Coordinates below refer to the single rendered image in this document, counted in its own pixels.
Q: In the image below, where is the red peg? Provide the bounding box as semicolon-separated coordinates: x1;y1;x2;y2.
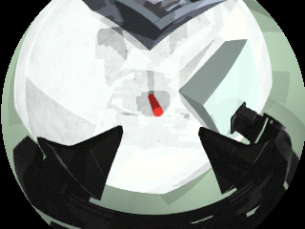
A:
148;94;163;115

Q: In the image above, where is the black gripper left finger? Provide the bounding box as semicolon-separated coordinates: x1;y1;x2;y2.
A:
37;125;123;201

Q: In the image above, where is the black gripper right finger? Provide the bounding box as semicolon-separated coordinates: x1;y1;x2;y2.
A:
198;126;275;195

